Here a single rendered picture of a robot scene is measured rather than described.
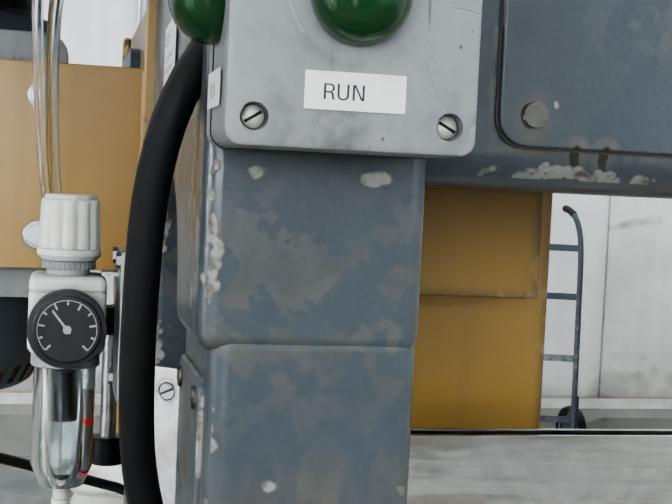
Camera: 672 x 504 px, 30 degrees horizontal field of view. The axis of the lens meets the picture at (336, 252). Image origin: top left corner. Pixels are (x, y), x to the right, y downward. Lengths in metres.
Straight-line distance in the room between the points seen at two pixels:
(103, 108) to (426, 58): 0.43
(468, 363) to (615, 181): 0.31
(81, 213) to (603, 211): 5.57
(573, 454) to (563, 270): 5.44
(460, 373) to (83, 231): 0.25
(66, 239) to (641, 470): 0.30
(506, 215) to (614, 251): 5.47
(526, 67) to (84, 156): 0.40
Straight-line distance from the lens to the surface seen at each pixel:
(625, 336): 6.22
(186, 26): 0.37
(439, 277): 0.68
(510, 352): 0.75
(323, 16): 0.36
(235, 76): 0.36
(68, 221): 0.61
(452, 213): 0.68
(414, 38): 0.37
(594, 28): 0.44
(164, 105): 0.42
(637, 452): 0.64
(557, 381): 6.11
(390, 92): 0.37
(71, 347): 0.60
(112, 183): 0.78
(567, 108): 0.44
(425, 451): 0.60
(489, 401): 0.75
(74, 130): 0.78
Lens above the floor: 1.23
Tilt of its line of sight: 3 degrees down
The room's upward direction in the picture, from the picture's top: 3 degrees clockwise
